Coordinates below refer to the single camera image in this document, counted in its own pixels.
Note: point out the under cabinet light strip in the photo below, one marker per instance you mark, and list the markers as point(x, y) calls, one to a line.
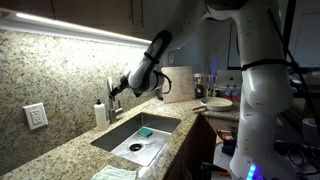
point(17, 21)

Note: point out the white wall power outlet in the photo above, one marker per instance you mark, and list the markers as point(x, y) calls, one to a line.
point(35, 115)

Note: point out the chrome kitchen faucet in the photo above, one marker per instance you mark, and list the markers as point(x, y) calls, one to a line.
point(113, 112)

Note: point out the dark wooden upper cabinets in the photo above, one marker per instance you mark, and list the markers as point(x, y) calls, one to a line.
point(137, 18)

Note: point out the wooden cutting board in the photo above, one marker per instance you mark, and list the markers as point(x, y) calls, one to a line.
point(181, 87)

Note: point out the blue plastic water bottle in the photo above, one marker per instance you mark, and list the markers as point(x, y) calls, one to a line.
point(227, 92)

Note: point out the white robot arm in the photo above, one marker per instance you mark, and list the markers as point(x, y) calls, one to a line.
point(265, 91)

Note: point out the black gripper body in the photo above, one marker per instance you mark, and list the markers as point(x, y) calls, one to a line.
point(118, 89)

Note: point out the green sponge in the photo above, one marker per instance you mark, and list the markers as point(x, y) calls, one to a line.
point(145, 132)

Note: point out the cream frying pan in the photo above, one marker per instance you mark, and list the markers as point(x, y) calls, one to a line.
point(216, 104)

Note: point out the stainless steel sink basin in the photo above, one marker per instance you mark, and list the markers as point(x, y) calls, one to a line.
point(124, 140)

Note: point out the white green cloth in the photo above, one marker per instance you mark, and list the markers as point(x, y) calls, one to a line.
point(113, 173)

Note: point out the white soap dispenser bottle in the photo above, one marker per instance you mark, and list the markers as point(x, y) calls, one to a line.
point(100, 115)

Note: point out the metal spice rack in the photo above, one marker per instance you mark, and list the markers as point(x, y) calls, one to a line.
point(202, 85)

